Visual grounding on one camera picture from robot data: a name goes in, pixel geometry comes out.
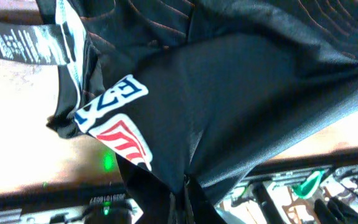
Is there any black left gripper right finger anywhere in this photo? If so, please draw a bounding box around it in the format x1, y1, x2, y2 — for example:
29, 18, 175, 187
184, 177, 227, 224

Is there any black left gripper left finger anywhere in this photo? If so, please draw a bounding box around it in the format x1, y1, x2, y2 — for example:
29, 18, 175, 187
166, 191, 187, 224

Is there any black orange-patterned jersey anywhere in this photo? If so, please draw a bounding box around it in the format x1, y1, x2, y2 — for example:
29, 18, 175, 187
0, 0, 358, 224

